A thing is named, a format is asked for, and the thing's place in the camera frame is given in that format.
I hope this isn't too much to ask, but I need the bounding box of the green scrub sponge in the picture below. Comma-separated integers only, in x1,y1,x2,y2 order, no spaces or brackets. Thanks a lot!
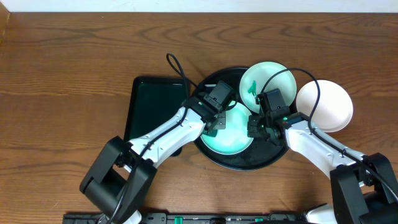
204,129,218,138

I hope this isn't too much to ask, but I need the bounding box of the mint green plate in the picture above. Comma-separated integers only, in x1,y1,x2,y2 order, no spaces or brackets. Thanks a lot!
200,103,254,155
239,62,297,113

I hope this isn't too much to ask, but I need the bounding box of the white plate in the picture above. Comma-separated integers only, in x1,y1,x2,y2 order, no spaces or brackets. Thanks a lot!
296,80,354,133

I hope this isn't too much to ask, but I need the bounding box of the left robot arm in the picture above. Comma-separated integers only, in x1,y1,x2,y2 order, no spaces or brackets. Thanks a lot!
80,92,233,223

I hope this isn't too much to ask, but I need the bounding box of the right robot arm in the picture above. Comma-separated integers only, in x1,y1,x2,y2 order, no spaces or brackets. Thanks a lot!
248,108,397,224

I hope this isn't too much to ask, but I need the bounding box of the round black tray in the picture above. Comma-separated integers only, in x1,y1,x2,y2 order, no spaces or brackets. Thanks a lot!
194,67,287,170

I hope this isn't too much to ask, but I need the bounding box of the black rectangular tray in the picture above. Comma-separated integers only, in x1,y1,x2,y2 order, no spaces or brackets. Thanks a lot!
123,76,186,142

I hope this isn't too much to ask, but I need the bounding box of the right black cable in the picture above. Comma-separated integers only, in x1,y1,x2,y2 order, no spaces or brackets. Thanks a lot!
260,67,398,203

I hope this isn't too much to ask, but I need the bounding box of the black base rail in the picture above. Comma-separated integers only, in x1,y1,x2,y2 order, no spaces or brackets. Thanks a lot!
62,213,336,224

